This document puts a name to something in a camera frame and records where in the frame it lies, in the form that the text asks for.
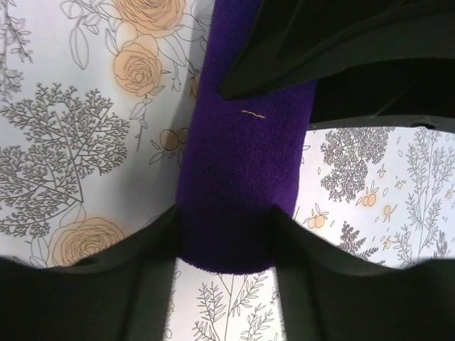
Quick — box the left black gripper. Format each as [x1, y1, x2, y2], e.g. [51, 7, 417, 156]
[218, 1, 454, 132]

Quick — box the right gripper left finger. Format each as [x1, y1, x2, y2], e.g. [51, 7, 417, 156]
[1, 207, 179, 340]

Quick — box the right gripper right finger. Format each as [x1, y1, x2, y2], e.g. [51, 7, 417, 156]
[271, 207, 454, 341]

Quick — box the purple towel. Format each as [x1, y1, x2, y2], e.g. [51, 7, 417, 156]
[176, 1, 316, 274]

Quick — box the floral table mat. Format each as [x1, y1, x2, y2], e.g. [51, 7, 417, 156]
[1, 1, 454, 340]

